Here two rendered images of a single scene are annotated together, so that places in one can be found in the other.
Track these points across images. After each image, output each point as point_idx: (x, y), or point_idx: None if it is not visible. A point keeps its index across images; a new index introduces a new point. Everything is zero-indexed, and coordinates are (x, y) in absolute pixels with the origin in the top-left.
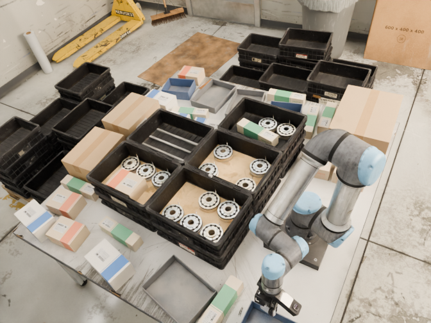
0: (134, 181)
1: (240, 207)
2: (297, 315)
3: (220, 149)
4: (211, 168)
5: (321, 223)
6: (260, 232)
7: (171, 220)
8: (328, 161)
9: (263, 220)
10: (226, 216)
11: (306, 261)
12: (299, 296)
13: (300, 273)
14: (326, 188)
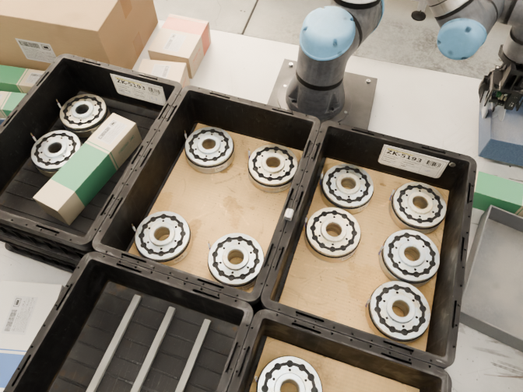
0: None
1: (323, 174)
2: (455, 106)
3: (157, 241)
4: (233, 246)
5: (368, 11)
6: (488, 23)
7: (458, 273)
8: (160, 65)
9: (474, 5)
10: (366, 184)
11: (374, 92)
12: (426, 106)
13: (387, 107)
14: (207, 84)
